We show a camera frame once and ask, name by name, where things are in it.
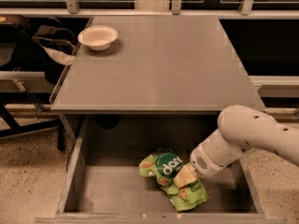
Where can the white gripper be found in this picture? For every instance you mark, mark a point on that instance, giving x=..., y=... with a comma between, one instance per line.
x=202, y=161

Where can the green rice chip bag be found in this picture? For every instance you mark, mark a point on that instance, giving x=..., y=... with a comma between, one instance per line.
x=163, y=165

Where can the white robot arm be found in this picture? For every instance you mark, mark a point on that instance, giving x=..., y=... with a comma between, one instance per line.
x=241, y=130

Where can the open grey top drawer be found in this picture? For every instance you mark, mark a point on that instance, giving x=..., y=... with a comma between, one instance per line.
x=103, y=185

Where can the grey counter cabinet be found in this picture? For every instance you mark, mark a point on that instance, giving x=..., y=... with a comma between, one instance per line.
x=158, y=64

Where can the dark bag on chair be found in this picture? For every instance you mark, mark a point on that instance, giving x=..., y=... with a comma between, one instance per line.
x=41, y=46

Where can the white paper bowl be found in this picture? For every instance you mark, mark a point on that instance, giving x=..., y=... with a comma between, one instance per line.
x=98, y=37

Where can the metal window railing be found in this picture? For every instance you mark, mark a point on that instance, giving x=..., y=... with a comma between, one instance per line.
x=223, y=9

